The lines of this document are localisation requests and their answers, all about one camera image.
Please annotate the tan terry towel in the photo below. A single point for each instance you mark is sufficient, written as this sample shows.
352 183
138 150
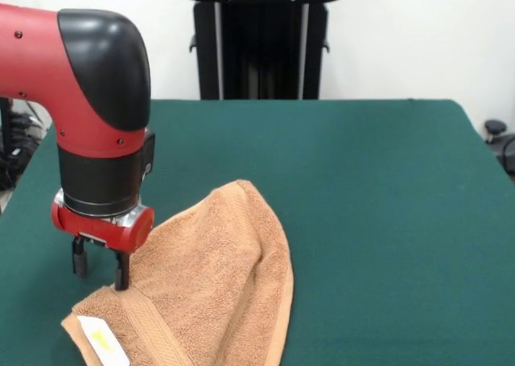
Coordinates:
209 269

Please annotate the dark green table cloth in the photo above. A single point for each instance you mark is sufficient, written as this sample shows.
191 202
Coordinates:
382 221

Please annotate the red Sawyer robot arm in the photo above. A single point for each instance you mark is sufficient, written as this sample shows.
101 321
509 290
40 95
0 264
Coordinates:
80 100

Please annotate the black upright device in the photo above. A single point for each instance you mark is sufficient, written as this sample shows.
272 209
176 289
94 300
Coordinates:
5 128

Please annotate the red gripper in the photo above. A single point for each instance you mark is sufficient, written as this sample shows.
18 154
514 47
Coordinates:
120 233

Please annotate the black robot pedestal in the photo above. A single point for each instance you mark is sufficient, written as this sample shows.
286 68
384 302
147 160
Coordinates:
261 60

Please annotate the office chair base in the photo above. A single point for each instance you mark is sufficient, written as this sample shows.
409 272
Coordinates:
495 126

